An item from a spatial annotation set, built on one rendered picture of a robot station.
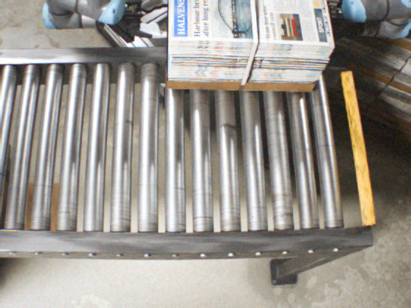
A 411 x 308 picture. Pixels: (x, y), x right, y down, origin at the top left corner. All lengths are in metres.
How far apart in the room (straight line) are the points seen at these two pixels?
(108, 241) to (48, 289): 0.88
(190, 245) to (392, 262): 1.21
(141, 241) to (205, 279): 0.83
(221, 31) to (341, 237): 0.56
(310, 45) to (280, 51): 0.07
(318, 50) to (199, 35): 0.27
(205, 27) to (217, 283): 1.14
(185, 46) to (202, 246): 0.45
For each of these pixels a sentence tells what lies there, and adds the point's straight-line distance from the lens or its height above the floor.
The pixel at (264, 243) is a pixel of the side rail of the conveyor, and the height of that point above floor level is 0.80.
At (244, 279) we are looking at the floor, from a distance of 1.86.
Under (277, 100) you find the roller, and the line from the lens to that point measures 1.20.
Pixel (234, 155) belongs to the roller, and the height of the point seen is 0.80.
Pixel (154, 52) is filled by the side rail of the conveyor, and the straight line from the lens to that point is 1.23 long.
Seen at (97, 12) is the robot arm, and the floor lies 0.94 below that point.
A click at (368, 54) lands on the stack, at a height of 0.50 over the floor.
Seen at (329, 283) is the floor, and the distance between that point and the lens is 1.95.
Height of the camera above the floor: 1.83
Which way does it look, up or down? 69 degrees down
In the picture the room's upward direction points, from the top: 12 degrees clockwise
